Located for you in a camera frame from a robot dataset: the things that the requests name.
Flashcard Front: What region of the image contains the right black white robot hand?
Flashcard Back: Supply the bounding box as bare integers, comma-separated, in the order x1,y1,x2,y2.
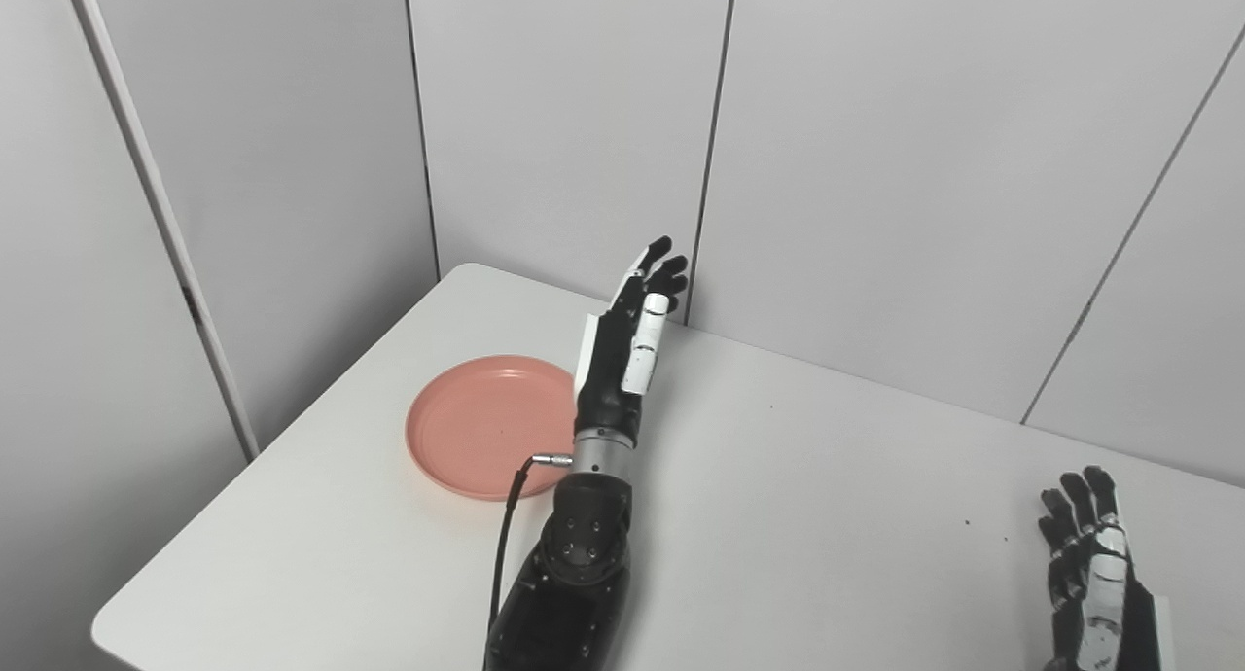
1037,466,1176,671

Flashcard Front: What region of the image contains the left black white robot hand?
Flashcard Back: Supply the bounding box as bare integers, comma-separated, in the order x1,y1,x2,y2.
573,235,691,444

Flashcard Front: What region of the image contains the pink round plate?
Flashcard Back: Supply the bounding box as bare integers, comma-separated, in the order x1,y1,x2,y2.
405,355,581,502

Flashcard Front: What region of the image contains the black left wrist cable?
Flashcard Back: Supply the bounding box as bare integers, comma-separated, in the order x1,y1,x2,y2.
483,452,575,671

